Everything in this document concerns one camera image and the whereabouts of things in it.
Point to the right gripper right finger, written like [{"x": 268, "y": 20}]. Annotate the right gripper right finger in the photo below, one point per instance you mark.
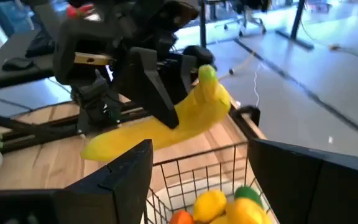
[{"x": 322, "y": 193}]

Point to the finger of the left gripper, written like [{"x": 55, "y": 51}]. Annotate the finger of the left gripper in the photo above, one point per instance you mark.
[
  {"x": 194, "y": 56},
  {"x": 154, "y": 90}
]

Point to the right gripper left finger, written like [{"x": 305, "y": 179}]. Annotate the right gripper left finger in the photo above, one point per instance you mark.
[{"x": 73, "y": 205}]

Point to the green lime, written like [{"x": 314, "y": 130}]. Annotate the green lime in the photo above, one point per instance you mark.
[{"x": 248, "y": 193}]

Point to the large yellow lemon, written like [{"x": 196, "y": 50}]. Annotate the large yellow lemon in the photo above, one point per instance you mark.
[{"x": 247, "y": 213}]

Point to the orange fruit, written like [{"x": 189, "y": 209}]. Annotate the orange fruit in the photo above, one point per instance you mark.
[{"x": 182, "y": 218}]

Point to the small yellow lemon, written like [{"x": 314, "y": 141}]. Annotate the small yellow lemon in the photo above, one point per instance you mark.
[{"x": 209, "y": 206}]

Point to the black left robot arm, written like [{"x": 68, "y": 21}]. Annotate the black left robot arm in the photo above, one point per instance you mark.
[{"x": 67, "y": 40}]

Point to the office chair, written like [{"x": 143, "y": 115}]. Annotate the office chair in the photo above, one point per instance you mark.
[{"x": 247, "y": 18}]

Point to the red object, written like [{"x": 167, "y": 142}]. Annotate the red object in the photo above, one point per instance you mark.
[{"x": 79, "y": 11}]

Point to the black desk leg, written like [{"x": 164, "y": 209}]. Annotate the black desk leg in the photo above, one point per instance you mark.
[{"x": 295, "y": 28}]

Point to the black desk accessory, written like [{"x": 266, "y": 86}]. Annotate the black desk accessory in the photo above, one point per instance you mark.
[
  {"x": 17, "y": 63},
  {"x": 40, "y": 45}
]

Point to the dark side desk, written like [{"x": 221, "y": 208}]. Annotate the dark side desk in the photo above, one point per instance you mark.
[{"x": 11, "y": 74}]

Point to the black vertical post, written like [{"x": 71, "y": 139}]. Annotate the black vertical post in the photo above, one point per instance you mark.
[{"x": 203, "y": 25}]

